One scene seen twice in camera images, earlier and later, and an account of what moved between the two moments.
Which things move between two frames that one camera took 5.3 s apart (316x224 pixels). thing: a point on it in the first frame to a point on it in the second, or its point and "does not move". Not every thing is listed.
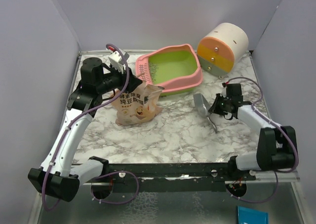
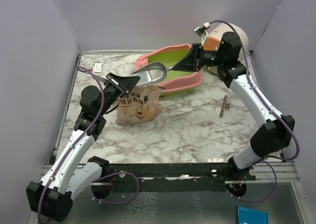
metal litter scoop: [203, 108] to [152, 73]
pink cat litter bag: [141, 104] does not move
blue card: [247, 215] does not move
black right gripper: [214, 108] to [191, 63]
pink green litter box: [175, 68] does not move
